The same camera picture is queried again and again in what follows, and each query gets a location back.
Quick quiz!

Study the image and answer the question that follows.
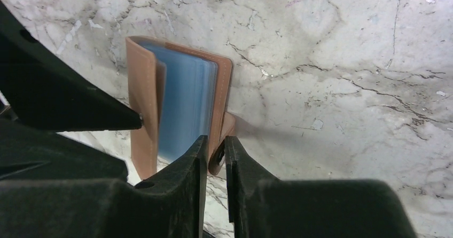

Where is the tan leather card holder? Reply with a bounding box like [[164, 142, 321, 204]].
[[125, 36, 236, 180]]

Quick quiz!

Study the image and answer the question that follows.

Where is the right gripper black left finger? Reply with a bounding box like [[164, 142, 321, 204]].
[[1, 136, 206, 237]]

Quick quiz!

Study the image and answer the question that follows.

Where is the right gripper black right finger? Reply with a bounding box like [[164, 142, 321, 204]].
[[224, 136, 416, 237]]

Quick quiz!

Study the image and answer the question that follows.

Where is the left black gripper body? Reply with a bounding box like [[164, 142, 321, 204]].
[[1, 119, 128, 181]]

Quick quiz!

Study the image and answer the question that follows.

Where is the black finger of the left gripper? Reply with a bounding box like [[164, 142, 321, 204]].
[[1, 5, 142, 131]]

